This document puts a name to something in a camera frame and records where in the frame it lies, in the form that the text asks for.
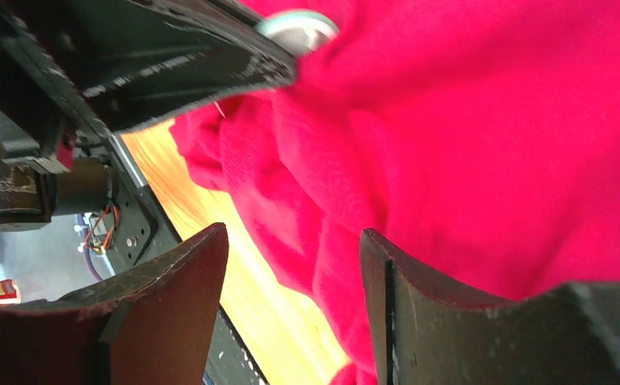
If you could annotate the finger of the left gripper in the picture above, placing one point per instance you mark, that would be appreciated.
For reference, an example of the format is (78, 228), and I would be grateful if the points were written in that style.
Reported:
(130, 64)

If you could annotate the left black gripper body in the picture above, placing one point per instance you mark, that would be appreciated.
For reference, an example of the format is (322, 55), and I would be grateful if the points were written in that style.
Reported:
(43, 110)

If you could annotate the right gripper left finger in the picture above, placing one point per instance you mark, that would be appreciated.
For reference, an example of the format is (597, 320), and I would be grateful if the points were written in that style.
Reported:
(50, 342)

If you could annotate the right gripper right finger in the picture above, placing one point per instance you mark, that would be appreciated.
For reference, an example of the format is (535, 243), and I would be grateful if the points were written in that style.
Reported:
(429, 328)

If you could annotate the green round brooch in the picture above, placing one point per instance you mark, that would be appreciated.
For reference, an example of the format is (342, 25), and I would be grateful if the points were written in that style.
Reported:
(299, 31)

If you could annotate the magenta red garment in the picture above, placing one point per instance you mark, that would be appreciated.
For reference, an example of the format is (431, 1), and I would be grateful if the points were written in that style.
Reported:
(481, 137)

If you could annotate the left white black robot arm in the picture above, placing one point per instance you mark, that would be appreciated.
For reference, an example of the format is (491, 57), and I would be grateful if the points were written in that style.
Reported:
(29, 199)

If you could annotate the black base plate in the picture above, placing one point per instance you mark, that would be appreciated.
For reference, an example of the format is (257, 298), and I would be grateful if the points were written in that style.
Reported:
(164, 323)

